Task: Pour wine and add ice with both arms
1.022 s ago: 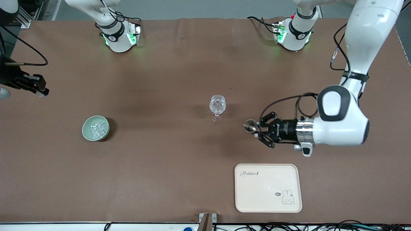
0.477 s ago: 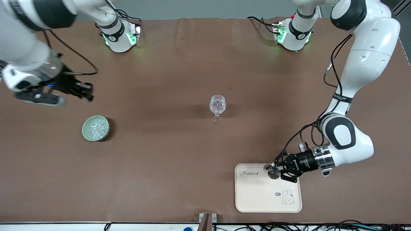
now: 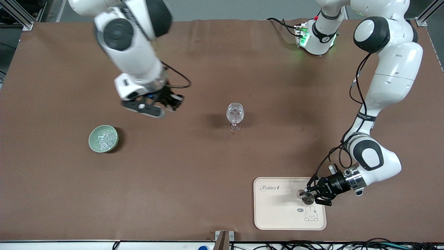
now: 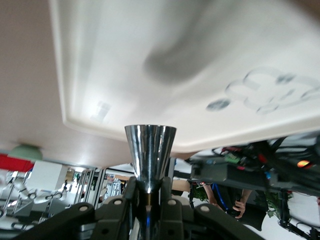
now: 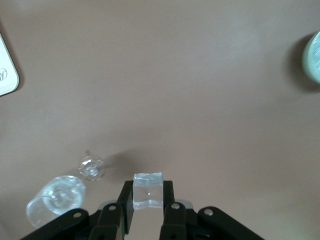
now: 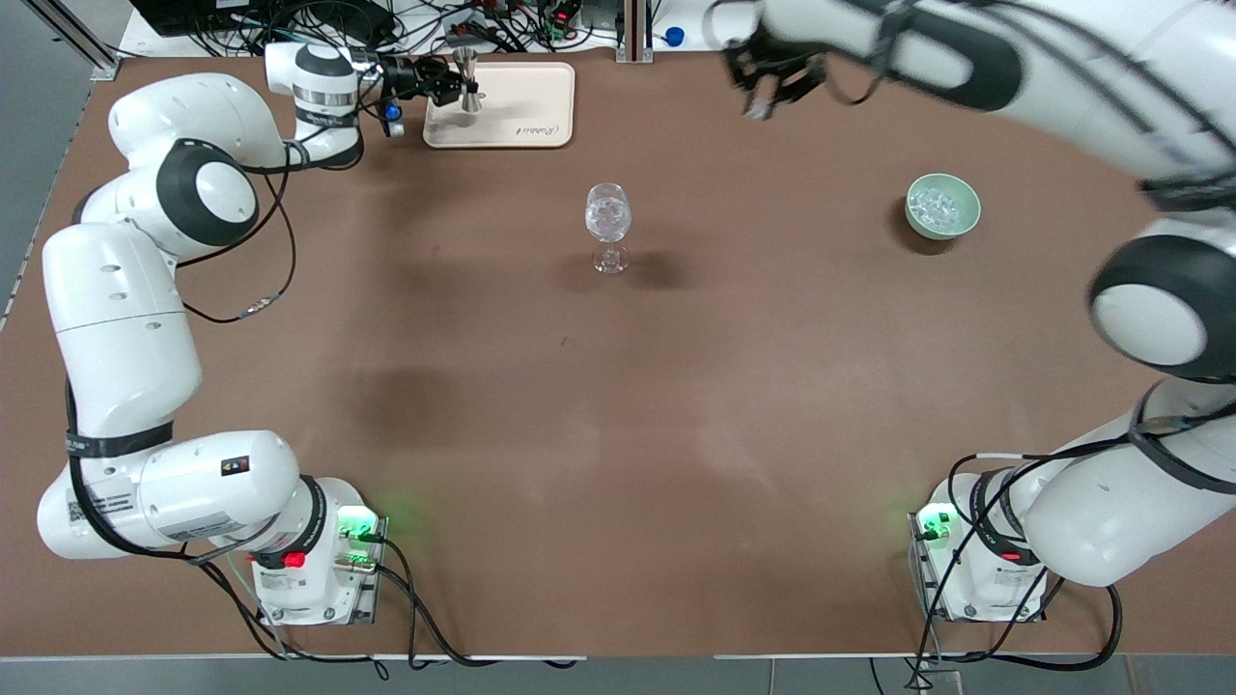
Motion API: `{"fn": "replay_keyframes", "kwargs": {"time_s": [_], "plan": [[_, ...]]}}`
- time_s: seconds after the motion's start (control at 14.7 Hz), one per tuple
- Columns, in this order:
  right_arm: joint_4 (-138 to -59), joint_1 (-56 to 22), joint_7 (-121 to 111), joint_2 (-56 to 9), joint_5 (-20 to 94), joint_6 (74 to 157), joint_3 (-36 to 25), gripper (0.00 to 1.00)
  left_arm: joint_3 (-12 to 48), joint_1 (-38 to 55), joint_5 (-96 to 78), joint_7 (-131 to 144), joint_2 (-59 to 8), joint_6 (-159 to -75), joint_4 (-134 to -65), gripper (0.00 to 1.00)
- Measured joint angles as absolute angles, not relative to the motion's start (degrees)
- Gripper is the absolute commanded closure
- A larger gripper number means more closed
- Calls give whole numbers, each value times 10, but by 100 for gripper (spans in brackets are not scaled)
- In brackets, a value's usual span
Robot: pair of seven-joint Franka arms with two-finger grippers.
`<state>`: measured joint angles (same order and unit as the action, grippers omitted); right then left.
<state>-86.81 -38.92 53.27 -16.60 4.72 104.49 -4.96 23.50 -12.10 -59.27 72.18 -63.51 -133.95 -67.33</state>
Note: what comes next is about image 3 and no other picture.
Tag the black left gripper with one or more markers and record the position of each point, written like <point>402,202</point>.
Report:
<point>332,185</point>

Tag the grey base connector bracket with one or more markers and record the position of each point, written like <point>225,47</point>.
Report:
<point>301,34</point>

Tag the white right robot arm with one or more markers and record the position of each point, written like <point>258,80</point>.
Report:
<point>135,59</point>

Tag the green ceramic bowl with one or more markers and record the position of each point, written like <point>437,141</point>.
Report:
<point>93,144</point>

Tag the clear crystal wine glass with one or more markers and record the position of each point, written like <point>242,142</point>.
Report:
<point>235,113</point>

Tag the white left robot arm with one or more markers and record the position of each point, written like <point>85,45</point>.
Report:
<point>392,80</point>

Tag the white table edge rail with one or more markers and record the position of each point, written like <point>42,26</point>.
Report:
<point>52,246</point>

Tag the brown table cover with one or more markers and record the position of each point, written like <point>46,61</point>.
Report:
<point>242,69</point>

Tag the pile of clear ice cubes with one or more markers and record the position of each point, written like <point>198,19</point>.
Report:
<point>105,139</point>

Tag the metal double jigger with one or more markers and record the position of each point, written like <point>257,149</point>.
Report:
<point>308,198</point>

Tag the aluminium frame profile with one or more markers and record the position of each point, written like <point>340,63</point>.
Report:
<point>24,21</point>
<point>425,17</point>

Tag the cream rabbit print tray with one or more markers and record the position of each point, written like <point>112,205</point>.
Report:
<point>277,211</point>

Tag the grey metal bracket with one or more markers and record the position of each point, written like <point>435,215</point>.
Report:
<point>224,239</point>

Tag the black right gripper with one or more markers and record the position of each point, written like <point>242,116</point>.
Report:
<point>166,94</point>

